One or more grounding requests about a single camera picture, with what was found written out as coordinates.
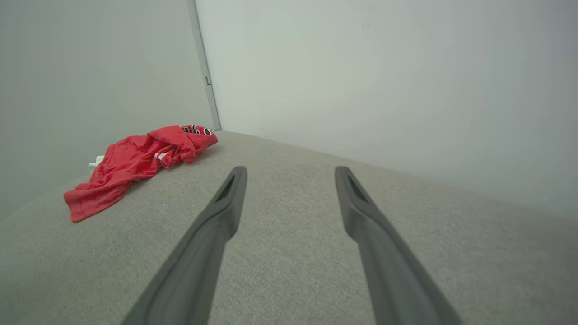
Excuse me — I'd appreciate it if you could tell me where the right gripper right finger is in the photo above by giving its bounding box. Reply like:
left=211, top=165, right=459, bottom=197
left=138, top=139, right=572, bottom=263
left=335, top=166, right=462, bottom=325

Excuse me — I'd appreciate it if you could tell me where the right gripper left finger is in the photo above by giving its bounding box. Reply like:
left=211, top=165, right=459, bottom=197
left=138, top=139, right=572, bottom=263
left=121, top=166, right=248, bottom=325

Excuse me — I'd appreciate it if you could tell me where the red and white garment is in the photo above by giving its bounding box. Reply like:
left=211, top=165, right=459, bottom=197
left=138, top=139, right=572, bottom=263
left=63, top=125, right=219, bottom=223

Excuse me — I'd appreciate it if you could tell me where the grey wall trim strip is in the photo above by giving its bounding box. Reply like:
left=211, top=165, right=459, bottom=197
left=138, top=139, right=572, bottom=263
left=186, top=0, right=222, bottom=131

